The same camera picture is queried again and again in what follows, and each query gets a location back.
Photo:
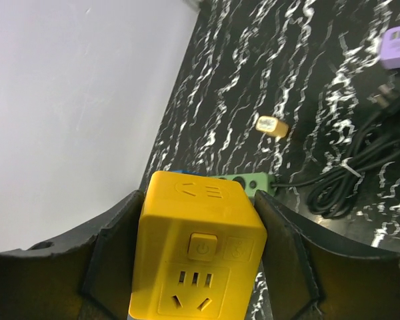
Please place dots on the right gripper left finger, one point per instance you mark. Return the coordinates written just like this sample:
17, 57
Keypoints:
84, 273

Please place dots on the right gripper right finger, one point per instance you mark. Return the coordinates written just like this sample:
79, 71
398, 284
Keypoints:
315, 273

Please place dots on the green power strip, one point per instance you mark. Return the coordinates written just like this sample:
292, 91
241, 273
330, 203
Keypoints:
252, 182

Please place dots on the yellow cube socket adapter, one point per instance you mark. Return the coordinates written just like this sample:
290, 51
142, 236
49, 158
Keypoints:
199, 246

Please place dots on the blue cube socket adapter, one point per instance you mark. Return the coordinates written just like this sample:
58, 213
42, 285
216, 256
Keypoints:
187, 172

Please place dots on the small orange plug adapter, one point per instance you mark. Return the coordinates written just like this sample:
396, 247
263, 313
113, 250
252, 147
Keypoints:
272, 126

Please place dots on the purple power strip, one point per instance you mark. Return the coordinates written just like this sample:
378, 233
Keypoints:
389, 55

